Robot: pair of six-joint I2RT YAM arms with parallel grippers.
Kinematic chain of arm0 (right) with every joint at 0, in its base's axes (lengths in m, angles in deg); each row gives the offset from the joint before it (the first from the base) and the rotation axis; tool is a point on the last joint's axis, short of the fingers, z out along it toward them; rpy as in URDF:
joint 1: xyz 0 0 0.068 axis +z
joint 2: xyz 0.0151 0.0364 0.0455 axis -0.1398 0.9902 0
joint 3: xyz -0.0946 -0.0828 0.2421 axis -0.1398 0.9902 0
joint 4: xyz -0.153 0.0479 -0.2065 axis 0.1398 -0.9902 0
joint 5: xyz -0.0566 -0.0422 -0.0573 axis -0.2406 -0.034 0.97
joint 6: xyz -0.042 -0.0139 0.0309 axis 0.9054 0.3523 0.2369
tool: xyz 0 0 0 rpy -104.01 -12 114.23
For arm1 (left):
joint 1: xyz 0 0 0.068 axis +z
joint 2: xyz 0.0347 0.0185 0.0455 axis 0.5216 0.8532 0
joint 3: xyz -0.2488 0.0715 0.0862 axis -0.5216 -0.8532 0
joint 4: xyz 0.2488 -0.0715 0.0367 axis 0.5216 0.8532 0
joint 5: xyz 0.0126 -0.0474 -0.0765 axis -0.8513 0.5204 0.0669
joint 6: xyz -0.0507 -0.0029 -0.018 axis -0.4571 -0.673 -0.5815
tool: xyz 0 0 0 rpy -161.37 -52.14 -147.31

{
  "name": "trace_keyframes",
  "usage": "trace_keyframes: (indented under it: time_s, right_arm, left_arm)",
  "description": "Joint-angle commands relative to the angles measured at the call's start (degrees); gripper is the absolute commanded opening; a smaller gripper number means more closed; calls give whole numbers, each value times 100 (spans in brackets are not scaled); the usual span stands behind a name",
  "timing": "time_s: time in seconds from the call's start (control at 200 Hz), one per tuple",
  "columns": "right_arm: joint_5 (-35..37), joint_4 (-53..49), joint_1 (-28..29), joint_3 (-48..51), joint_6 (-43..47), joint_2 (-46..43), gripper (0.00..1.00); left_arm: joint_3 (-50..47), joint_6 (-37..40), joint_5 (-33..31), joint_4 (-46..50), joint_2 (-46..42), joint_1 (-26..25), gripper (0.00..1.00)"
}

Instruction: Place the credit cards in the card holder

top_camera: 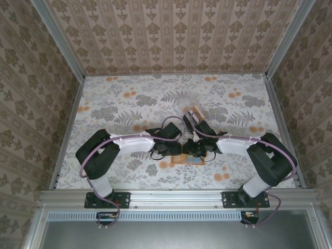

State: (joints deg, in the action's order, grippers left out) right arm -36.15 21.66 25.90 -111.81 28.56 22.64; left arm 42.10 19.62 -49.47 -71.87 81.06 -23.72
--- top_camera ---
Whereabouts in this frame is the orange card case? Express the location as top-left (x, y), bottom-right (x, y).
top-left (170, 152), bottom-right (205, 166)

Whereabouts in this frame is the black card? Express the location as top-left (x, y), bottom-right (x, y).
top-left (183, 113), bottom-right (195, 131)

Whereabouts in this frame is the yellow card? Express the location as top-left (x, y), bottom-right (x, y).
top-left (192, 105), bottom-right (206, 120)

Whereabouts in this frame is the floral patterned tablecloth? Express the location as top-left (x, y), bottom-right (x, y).
top-left (56, 74), bottom-right (298, 190)

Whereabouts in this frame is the small electronics board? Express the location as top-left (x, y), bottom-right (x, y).
top-left (240, 211), bottom-right (260, 224)
top-left (96, 211), bottom-right (118, 225)

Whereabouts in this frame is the grey metal panel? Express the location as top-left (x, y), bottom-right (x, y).
top-left (24, 207), bottom-right (332, 249)

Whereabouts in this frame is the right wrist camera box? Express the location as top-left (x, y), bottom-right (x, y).
top-left (193, 120), bottom-right (216, 138)

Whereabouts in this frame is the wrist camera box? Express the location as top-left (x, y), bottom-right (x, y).
top-left (160, 121), bottom-right (182, 141)
top-left (193, 120), bottom-right (216, 138)

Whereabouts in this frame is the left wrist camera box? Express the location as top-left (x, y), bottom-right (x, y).
top-left (160, 121), bottom-right (182, 141)

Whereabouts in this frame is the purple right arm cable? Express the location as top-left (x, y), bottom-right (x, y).
top-left (190, 113), bottom-right (298, 229)

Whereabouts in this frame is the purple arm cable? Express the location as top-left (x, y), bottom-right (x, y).
top-left (79, 116), bottom-right (184, 230)
top-left (190, 113), bottom-right (298, 229)

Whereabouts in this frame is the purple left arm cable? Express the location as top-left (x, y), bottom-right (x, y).
top-left (79, 116), bottom-right (184, 230)

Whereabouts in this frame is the aluminium front frame rail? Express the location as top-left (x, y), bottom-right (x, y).
top-left (38, 188), bottom-right (319, 210)

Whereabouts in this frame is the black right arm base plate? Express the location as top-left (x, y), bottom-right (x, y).
top-left (222, 191), bottom-right (270, 209)

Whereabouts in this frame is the white slotted cable duct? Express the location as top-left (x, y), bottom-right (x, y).
top-left (48, 210), bottom-right (243, 222)

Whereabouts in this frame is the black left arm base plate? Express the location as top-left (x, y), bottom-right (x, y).
top-left (84, 191), bottom-right (131, 209)

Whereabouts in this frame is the aluminium back frame rail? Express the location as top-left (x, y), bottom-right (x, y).
top-left (84, 73), bottom-right (267, 78)

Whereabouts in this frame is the aluminium side frame rail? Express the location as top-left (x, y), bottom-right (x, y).
top-left (49, 76), bottom-right (86, 190)
top-left (263, 74), bottom-right (308, 189)

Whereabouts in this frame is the aluminium upright frame post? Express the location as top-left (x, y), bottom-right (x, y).
top-left (266, 0), bottom-right (316, 78)
top-left (30, 0), bottom-right (86, 80)

